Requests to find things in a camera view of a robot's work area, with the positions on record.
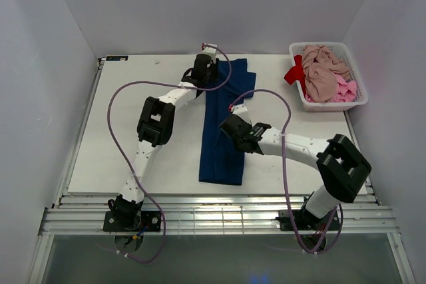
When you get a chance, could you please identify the dark blue t shirt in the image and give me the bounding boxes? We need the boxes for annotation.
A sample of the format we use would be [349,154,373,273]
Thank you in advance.
[198,58,256,186]

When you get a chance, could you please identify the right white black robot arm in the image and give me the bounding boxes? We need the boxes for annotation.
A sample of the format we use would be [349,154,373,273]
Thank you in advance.
[220,114,371,229]

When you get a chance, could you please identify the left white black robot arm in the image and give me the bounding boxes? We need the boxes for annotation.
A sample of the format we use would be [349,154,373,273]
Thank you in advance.
[108,48,218,231]

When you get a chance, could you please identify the red t shirt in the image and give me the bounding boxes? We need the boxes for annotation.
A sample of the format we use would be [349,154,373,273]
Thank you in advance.
[284,55,305,88]

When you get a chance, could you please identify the blue white label sticker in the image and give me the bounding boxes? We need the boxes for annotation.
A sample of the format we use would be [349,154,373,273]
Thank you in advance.
[106,55,128,61]

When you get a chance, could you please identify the beige pink t shirt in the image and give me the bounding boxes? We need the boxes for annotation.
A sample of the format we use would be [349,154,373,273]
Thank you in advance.
[302,45,351,103]

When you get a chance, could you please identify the bright pink t shirt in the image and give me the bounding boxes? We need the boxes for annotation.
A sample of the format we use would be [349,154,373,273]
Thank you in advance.
[305,74,357,103]

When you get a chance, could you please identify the white perforated plastic basket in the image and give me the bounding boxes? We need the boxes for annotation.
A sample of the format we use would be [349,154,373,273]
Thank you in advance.
[289,42,368,112]

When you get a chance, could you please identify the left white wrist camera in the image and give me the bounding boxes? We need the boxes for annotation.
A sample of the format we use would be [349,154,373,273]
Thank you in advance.
[201,43,218,61]

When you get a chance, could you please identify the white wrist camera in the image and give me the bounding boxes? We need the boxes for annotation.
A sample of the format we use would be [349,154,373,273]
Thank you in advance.
[230,104,248,118]
[201,43,218,61]

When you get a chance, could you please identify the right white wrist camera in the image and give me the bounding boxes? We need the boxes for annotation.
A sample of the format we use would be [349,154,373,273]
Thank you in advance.
[230,104,248,118]

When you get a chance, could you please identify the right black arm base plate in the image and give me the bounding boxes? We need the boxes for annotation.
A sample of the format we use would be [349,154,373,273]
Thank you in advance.
[278,208,343,231]

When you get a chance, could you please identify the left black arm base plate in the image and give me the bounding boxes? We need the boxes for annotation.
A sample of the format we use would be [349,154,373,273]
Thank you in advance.
[103,210,162,233]

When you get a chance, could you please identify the aluminium frame rails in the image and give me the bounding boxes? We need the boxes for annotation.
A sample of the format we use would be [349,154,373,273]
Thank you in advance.
[39,194,399,235]

